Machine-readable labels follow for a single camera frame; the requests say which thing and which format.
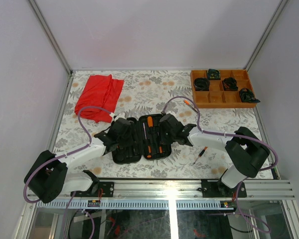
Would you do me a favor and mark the black orange stubby screwdriver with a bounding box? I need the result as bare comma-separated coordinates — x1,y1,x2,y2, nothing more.
147,116,153,134

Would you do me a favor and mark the black plastic tool case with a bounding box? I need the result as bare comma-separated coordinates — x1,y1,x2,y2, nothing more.
112,114,172,164

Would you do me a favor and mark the large black handled screwdriver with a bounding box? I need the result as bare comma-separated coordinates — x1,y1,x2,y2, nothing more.
143,122,152,159

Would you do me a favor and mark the small orange precision screwdriver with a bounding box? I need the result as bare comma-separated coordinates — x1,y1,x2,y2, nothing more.
183,100,198,114

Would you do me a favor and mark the small orange black screwdriver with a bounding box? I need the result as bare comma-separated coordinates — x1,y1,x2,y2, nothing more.
193,147,208,165

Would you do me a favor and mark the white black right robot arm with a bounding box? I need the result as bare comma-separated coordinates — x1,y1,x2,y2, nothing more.
159,114,270,197

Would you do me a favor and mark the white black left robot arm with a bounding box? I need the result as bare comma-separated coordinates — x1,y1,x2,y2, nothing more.
23,118,134,203

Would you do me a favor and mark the red folded cloth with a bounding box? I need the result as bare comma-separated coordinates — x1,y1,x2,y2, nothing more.
74,75,124,123

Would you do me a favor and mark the orange compartment tray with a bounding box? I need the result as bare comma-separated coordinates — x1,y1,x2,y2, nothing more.
190,69,257,109

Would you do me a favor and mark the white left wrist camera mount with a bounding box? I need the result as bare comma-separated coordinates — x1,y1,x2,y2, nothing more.
110,112,126,122

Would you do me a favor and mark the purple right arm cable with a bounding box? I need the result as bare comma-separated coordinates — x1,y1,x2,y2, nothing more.
161,96,279,172

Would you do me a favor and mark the black strap bundle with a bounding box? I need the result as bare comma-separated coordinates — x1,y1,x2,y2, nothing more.
206,69,221,81
238,88,261,104
194,77,211,92
222,77,238,92

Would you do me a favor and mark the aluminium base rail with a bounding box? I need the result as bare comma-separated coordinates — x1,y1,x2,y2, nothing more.
35,179,295,210

